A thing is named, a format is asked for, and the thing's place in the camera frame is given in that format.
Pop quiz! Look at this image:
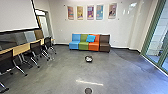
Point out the brown wooden door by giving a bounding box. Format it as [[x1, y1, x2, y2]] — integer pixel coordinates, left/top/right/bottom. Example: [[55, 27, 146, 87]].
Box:
[[34, 29, 45, 40]]

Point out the green framed glass door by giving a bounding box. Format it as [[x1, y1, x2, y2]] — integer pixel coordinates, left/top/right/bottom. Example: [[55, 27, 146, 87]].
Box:
[[141, 0, 168, 73]]

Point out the orange sofa seat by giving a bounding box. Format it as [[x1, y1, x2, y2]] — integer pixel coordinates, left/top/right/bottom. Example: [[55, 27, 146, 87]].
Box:
[[88, 34, 101, 52]]

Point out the blue sofa seat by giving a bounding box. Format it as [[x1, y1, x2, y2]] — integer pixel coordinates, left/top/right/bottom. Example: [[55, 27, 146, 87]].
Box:
[[68, 33, 82, 51]]

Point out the blue cushion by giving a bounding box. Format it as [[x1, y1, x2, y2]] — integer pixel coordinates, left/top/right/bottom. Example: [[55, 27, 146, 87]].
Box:
[[85, 34, 97, 44]]

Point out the round metal floor cover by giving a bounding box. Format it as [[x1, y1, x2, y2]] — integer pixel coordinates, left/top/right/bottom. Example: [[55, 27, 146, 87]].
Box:
[[84, 87, 93, 94]]

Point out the long wooden table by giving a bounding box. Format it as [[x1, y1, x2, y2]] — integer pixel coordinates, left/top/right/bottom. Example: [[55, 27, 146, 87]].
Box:
[[0, 37, 46, 57]]

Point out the yellow framed wall poster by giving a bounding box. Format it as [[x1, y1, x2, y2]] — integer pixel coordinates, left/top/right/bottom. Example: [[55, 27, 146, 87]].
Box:
[[76, 5, 85, 20]]

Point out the orange framed wall poster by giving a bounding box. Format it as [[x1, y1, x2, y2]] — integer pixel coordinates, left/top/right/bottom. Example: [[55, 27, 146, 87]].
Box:
[[67, 5, 75, 21]]

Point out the light blue wall poster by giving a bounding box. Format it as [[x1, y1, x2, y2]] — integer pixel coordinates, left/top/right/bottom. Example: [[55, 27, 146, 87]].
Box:
[[96, 3, 105, 21]]

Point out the pink framed wall poster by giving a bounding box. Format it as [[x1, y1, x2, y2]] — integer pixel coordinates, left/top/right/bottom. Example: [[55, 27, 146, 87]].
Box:
[[107, 2, 118, 20]]

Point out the grey glass wall panel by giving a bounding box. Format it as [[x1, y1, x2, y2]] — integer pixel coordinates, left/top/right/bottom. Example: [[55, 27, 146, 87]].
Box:
[[0, 30, 37, 51]]

